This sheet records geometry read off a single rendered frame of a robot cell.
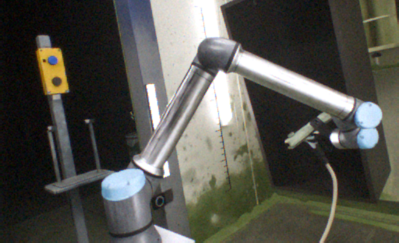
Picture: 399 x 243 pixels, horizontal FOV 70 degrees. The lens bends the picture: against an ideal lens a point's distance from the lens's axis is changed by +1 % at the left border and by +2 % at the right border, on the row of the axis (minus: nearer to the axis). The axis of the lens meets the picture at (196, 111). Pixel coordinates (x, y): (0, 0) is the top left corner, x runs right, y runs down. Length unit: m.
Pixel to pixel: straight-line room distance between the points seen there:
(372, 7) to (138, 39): 1.77
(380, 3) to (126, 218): 2.31
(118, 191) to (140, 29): 1.24
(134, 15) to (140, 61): 0.30
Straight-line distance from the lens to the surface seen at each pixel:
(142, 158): 1.16
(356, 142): 1.27
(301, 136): 1.50
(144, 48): 1.95
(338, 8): 1.49
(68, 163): 1.88
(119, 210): 1.01
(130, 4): 2.00
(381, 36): 2.62
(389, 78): 2.94
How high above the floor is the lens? 1.14
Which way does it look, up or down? 3 degrees down
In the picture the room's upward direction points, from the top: 10 degrees counter-clockwise
